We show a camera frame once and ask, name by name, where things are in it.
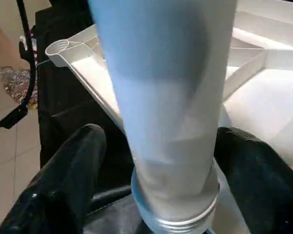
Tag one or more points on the white plastic table top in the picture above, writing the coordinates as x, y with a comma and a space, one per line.
263, 102

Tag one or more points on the white plastic table leg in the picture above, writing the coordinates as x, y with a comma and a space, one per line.
166, 109

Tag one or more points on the patterned colourful cloth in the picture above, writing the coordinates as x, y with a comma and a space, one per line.
17, 87

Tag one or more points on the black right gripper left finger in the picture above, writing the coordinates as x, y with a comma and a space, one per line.
58, 185

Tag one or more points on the black mat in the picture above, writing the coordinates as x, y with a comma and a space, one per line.
63, 97

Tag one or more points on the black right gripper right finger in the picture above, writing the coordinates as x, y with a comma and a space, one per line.
263, 190

